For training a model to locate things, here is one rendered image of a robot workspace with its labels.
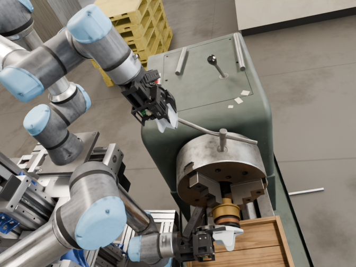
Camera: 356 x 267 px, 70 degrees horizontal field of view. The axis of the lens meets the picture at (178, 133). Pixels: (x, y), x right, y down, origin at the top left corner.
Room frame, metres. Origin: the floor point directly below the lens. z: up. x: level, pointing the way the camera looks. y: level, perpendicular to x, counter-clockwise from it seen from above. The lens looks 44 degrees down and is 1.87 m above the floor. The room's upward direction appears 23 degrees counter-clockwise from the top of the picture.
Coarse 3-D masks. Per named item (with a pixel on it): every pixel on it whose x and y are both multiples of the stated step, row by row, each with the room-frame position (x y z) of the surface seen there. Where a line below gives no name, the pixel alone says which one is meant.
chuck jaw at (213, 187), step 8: (192, 168) 0.51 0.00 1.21; (192, 176) 0.49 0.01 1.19; (200, 176) 0.48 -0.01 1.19; (192, 184) 0.47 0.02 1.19; (200, 184) 0.46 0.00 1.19; (208, 184) 0.46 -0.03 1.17; (216, 184) 0.47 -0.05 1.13; (200, 192) 0.46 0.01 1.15; (208, 192) 0.43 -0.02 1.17; (216, 192) 0.44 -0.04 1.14; (208, 200) 0.43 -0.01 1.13; (216, 200) 0.41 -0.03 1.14
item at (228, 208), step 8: (224, 200) 0.42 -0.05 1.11; (232, 200) 0.42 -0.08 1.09; (216, 208) 0.40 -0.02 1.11; (224, 208) 0.39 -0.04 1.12; (232, 208) 0.38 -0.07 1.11; (216, 216) 0.38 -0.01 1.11; (224, 216) 0.37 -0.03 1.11; (232, 216) 0.36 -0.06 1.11; (216, 224) 0.36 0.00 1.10; (224, 224) 0.34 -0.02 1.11; (232, 224) 0.34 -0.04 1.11
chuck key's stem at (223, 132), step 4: (220, 132) 0.51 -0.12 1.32; (224, 132) 0.50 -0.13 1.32; (220, 136) 0.51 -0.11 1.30; (224, 136) 0.50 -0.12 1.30; (220, 140) 0.51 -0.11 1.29; (224, 140) 0.50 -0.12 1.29; (220, 144) 0.51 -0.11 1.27; (224, 144) 0.50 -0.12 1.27; (220, 148) 0.51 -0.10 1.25; (224, 148) 0.51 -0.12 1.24
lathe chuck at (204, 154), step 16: (208, 144) 0.55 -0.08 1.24; (240, 144) 0.53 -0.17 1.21; (192, 160) 0.53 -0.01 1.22; (208, 160) 0.49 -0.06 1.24; (224, 160) 0.47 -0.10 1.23; (240, 160) 0.46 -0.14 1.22; (256, 160) 0.47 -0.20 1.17; (176, 176) 0.56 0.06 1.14; (208, 176) 0.49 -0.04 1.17; (224, 176) 0.47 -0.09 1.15; (240, 176) 0.46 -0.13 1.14; (256, 176) 0.45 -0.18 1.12; (192, 192) 0.51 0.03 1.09; (224, 192) 0.49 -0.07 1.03
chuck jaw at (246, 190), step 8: (232, 184) 0.47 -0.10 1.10; (240, 184) 0.45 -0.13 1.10; (248, 184) 0.44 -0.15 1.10; (256, 184) 0.43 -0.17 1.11; (232, 192) 0.44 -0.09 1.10; (240, 192) 0.43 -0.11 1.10; (248, 192) 0.41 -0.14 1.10; (256, 192) 0.41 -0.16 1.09; (264, 192) 0.40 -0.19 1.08; (240, 200) 0.40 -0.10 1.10; (248, 200) 0.40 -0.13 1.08; (240, 208) 0.39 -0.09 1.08
